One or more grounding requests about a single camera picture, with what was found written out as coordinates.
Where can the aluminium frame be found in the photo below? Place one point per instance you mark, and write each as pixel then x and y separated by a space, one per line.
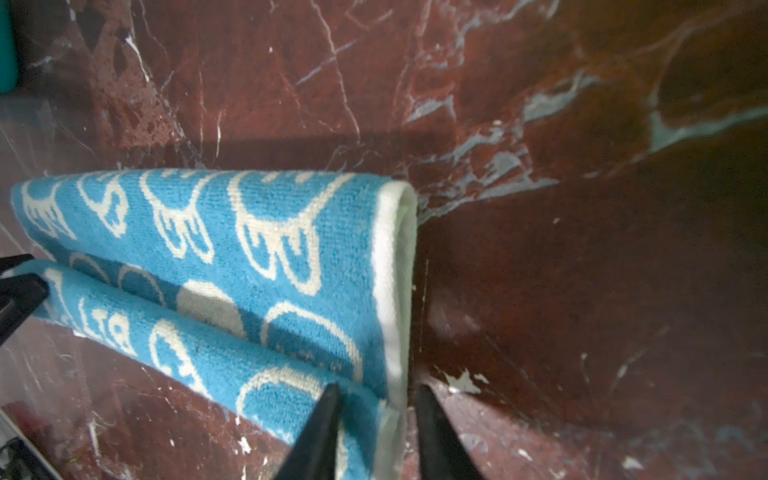
pixel 20 459

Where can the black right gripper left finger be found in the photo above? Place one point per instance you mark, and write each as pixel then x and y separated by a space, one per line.
pixel 313 456

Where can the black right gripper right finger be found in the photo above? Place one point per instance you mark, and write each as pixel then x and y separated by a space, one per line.
pixel 441 453

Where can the teal plastic basket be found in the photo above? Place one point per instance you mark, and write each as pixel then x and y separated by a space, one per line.
pixel 9 70

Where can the blue bunny towel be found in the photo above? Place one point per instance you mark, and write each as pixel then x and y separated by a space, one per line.
pixel 253 289

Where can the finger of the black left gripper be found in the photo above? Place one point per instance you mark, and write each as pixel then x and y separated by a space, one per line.
pixel 21 295

